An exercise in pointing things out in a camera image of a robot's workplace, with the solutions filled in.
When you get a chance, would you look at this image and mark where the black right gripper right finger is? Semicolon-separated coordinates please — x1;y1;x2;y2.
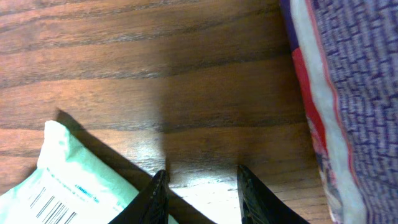
237;165;308;224

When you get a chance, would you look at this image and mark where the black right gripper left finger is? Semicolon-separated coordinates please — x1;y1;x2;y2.
109;170;169;224

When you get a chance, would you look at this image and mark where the teal green snack packet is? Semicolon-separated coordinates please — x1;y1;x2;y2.
1;121;139;224

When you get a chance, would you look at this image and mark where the red purple snack packet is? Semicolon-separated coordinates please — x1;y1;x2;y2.
280;0;397;223

